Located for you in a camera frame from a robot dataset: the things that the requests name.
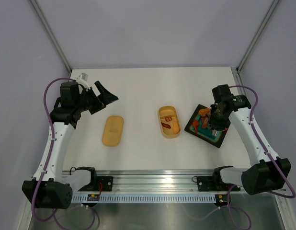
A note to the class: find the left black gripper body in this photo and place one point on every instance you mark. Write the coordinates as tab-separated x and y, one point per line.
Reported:
88	100

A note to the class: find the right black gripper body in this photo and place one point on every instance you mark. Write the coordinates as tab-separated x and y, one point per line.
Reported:
217	120

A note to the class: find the pink meat slice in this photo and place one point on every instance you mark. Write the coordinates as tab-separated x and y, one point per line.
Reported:
205	121

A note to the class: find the metal tongs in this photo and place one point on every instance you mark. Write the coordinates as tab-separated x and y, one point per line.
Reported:
215	132

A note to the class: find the tan lunch box lid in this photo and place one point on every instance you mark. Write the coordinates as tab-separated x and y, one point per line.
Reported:
113	131

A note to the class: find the pale orange food piece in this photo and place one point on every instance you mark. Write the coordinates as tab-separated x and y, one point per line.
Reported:
175	127

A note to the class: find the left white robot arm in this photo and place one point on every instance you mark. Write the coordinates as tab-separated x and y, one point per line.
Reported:
48	188

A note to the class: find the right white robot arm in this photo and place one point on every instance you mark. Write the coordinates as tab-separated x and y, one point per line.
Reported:
268	172

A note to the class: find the tan lunch box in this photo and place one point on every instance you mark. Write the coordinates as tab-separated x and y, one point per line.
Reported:
166	111

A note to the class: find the orange fried nugget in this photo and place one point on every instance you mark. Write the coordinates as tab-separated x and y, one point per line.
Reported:
204	112

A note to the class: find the black teal square plate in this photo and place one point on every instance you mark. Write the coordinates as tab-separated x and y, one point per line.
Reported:
205	134

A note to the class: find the orange chicken wing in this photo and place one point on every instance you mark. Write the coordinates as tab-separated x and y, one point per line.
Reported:
196	125

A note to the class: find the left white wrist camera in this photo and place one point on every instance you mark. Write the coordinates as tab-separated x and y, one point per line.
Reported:
83	79

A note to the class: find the right black base bracket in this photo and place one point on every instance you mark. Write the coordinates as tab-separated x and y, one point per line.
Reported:
207	184

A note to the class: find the black base bracket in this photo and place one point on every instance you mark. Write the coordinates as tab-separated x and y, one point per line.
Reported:
103	183
207	184

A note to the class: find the left aluminium frame post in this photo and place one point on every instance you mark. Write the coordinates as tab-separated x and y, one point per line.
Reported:
50	34

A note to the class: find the aluminium frame post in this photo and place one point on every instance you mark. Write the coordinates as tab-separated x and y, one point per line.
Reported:
50	34
259	32

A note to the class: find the aluminium mounting rail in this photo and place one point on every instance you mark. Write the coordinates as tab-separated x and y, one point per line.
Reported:
155	181

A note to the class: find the left black base bracket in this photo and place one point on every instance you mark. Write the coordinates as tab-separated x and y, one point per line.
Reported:
103	183

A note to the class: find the white slotted cable duct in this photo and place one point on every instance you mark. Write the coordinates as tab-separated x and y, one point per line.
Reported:
144	198

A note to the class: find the right aluminium frame post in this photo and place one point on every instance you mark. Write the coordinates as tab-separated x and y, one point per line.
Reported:
259	32

